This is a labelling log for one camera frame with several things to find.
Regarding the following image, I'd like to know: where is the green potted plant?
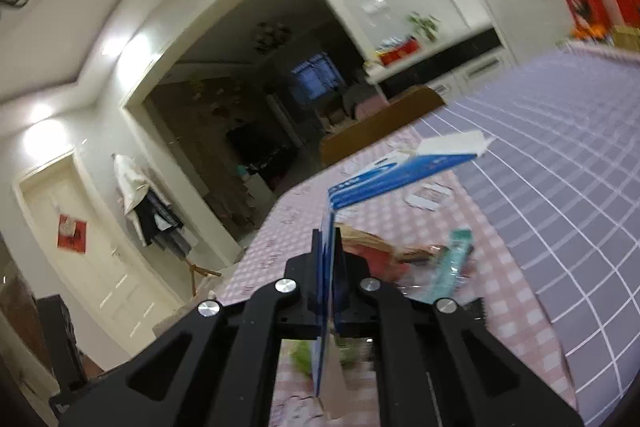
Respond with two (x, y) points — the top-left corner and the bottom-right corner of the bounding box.
(406, 12), (442, 42)

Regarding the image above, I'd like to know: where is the brown and red snack wrapper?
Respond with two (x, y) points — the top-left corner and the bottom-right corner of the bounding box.
(334, 224), (451, 288)

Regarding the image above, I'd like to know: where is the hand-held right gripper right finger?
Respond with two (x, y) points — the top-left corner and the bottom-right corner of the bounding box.
(335, 227), (585, 427)

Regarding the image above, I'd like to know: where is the teal wrapper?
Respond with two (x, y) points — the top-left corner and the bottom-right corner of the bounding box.
(415, 229), (476, 305)

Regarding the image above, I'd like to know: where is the dark cabinet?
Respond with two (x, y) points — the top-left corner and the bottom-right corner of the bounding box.
(35, 294), (83, 400)

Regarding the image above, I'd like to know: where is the coat rack with clothes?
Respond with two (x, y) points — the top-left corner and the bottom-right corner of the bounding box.
(112, 152), (223, 298)

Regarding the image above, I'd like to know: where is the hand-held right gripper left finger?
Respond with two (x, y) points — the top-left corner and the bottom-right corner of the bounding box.
(50, 229), (324, 427)

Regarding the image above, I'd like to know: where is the window with blue curtain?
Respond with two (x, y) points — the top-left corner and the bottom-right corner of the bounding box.
(290, 53), (346, 105)

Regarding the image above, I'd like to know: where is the pink checked tablecloth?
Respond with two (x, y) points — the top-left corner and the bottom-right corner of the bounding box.
(212, 122), (578, 427)

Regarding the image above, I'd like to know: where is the pink armchair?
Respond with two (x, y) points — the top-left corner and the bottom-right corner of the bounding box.
(350, 96), (392, 120)

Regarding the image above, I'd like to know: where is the yellow box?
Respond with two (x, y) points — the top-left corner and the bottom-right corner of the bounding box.
(612, 26), (640, 50)

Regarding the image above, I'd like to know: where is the red door decoration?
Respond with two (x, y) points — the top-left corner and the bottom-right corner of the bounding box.
(56, 214), (87, 253)

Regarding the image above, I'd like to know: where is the purple grid tablecloth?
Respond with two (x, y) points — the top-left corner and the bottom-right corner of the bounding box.
(415, 42), (640, 427)

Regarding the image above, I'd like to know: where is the white panelled door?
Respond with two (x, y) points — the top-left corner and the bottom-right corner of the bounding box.
(14, 151), (193, 375)

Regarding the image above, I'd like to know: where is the blue and white carton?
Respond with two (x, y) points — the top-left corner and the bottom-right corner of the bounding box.
(314, 131), (497, 420)

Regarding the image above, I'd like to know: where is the white sideboard with black top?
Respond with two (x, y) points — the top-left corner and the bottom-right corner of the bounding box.
(364, 26), (513, 100)

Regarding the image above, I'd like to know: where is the green leafy scrap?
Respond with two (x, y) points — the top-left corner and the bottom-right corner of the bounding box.
(289, 339), (371, 378)

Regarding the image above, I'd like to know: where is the wooden chair back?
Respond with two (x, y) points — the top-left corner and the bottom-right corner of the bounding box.
(319, 85), (447, 168)

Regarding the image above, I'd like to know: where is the red box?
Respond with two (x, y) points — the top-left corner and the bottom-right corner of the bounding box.
(376, 36), (420, 66)

